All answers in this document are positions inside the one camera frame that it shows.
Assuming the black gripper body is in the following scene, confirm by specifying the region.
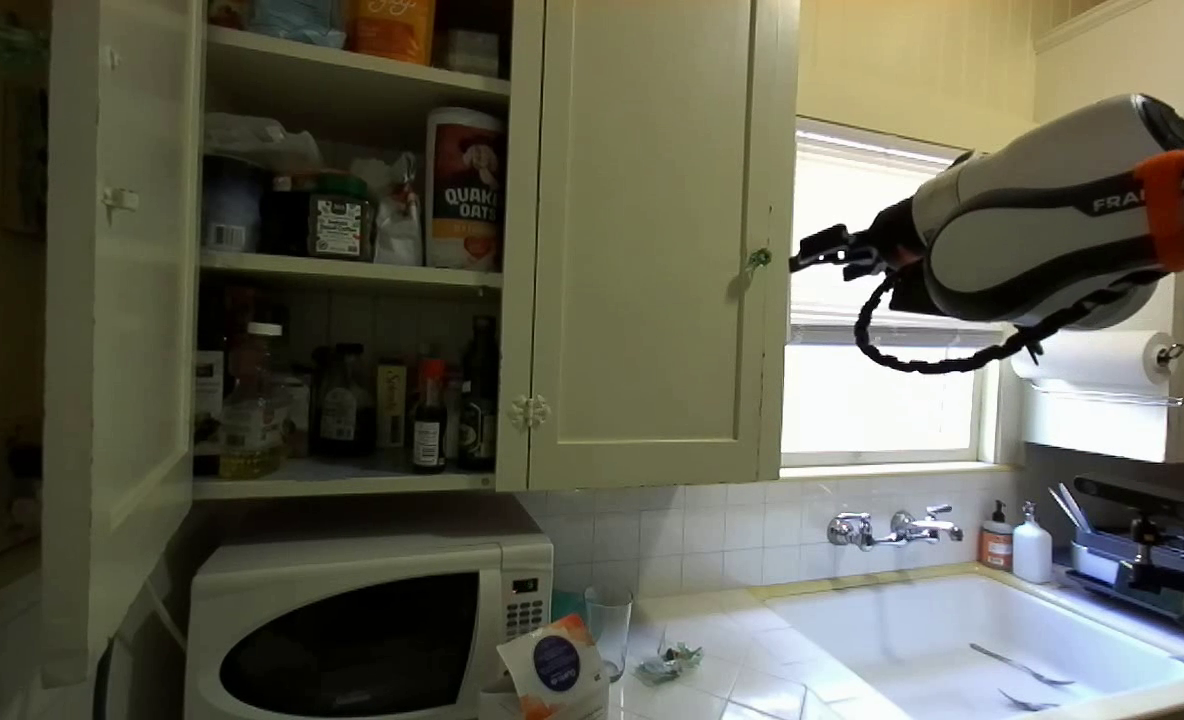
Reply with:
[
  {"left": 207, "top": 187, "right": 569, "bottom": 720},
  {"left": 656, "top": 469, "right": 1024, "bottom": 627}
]
[{"left": 825, "top": 216, "right": 918, "bottom": 289}]

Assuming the cream cabinet door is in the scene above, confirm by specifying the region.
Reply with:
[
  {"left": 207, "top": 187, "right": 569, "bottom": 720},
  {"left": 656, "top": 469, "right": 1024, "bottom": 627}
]
[
  {"left": 523, "top": 0, "right": 786, "bottom": 493},
  {"left": 40, "top": 0, "right": 210, "bottom": 687}
]

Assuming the white box with blue circle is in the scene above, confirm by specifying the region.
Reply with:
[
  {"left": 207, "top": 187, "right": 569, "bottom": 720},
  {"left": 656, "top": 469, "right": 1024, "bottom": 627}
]
[{"left": 490, "top": 611, "right": 611, "bottom": 720}]

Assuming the cream side cabinet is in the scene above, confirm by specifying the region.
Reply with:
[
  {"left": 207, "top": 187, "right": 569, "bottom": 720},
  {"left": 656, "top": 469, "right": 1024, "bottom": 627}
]
[{"left": 1024, "top": 0, "right": 1184, "bottom": 469}]

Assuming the orange box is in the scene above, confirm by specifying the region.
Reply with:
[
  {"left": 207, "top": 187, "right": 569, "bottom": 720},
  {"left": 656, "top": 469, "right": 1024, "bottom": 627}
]
[{"left": 345, "top": 0, "right": 439, "bottom": 69}]

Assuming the white window blind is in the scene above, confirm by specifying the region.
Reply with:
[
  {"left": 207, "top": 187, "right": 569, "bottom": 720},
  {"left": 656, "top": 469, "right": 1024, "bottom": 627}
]
[{"left": 791, "top": 127, "right": 1010, "bottom": 331}]

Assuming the cream framed window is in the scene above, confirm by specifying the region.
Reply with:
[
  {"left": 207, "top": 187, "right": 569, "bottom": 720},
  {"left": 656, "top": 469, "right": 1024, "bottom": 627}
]
[{"left": 781, "top": 116, "right": 1024, "bottom": 481}]

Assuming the paper towel roll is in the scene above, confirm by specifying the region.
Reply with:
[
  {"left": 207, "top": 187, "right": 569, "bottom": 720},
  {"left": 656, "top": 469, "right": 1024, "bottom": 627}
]
[{"left": 1006, "top": 318, "right": 1184, "bottom": 400}]

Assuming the chrome sink faucet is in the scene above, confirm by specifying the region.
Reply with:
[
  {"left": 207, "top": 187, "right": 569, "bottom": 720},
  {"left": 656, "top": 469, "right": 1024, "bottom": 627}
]
[{"left": 825, "top": 498, "right": 967, "bottom": 551}]

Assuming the brown soap bottle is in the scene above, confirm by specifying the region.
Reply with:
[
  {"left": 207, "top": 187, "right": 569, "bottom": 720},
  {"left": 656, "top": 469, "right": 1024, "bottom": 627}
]
[{"left": 974, "top": 496, "right": 1017, "bottom": 576}]

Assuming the white soap bottle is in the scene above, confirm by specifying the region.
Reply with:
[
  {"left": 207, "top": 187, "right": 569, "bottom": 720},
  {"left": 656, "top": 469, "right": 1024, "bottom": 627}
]
[{"left": 1006, "top": 498, "right": 1058, "bottom": 586}]

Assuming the oats canister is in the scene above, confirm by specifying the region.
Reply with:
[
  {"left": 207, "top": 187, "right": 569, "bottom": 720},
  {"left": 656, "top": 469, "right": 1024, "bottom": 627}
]
[{"left": 421, "top": 107, "right": 509, "bottom": 277}]

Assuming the tall dark bottle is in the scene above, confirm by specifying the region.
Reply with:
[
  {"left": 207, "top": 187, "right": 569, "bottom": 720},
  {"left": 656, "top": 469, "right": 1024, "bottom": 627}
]
[{"left": 449, "top": 310, "right": 500, "bottom": 471}]

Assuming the white kitchen sink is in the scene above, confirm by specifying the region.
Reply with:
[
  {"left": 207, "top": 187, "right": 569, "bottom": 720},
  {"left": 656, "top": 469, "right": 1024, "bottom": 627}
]
[{"left": 765, "top": 569, "right": 1184, "bottom": 720}]

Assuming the small white carton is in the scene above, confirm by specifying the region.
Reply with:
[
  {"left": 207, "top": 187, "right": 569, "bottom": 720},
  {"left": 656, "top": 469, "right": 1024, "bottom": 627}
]
[{"left": 436, "top": 22, "right": 509, "bottom": 79}]

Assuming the dark dish rack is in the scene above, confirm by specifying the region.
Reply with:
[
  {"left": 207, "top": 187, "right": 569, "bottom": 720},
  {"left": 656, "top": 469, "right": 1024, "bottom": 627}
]
[{"left": 1046, "top": 474, "right": 1184, "bottom": 633}]

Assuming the white paper bag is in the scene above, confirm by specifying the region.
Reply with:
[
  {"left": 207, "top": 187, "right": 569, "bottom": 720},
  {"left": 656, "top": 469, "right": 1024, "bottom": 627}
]
[{"left": 349, "top": 148, "right": 429, "bottom": 266}]

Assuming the teal mesh scrubber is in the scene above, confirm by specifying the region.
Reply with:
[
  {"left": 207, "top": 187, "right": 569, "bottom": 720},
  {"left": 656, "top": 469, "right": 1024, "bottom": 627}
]
[{"left": 549, "top": 579, "right": 597, "bottom": 624}]

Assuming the red cap sauce bottle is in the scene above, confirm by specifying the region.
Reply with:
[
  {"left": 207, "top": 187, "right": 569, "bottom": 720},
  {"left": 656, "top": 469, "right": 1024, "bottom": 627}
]
[{"left": 406, "top": 357, "right": 451, "bottom": 474}]

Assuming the clear drinking glass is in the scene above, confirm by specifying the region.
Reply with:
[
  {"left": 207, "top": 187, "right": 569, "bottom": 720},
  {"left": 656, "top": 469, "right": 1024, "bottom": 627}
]
[{"left": 582, "top": 597, "right": 639, "bottom": 687}]

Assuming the metal utensil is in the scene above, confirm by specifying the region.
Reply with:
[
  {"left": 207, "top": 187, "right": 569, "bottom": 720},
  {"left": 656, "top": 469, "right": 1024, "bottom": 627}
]
[{"left": 967, "top": 639, "right": 1074, "bottom": 690}]

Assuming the slim pale bottle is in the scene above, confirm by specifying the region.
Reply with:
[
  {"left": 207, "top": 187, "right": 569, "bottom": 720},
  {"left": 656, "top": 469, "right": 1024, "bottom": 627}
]
[{"left": 372, "top": 361, "right": 411, "bottom": 457}]

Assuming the green lid labelled jar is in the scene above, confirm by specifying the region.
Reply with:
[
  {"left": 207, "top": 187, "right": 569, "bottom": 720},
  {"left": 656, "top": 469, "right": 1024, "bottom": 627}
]
[{"left": 305, "top": 175, "right": 380, "bottom": 265}]

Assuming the dark glass jar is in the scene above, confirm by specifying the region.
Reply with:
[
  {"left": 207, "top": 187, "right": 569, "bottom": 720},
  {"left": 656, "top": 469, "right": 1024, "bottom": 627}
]
[{"left": 306, "top": 340, "right": 372, "bottom": 465}]

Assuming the white microwave oven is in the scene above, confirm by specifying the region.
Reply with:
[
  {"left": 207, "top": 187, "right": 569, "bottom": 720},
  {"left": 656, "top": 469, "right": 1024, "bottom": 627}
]
[{"left": 185, "top": 529, "right": 558, "bottom": 720}]

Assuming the pale blue package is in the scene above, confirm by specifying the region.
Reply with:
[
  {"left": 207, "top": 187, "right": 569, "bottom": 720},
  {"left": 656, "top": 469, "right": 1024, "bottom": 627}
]
[{"left": 242, "top": 0, "right": 352, "bottom": 53}]

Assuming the clear plastic bag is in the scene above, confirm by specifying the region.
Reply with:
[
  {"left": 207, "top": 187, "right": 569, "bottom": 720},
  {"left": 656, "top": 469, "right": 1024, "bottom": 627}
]
[{"left": 202, "top": 107, "right": 323, "bottom": 175}]

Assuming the white tub container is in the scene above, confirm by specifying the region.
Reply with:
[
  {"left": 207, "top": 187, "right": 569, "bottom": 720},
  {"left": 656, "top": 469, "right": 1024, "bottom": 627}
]
[{"left": 201, "top": 155, "right": 267, "bottom": 254}]

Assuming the white label bottle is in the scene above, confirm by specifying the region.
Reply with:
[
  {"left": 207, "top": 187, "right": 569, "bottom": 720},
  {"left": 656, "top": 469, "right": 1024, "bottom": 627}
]
[{"left": 192, "top": 348, "right": 228, "bottom": 461}]

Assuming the cream wall cabinet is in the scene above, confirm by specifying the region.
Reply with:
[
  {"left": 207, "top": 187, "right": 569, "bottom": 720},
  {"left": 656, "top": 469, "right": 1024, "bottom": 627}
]
[{"left": 186, "top": 0, "right": 803, "bottom": 505}]

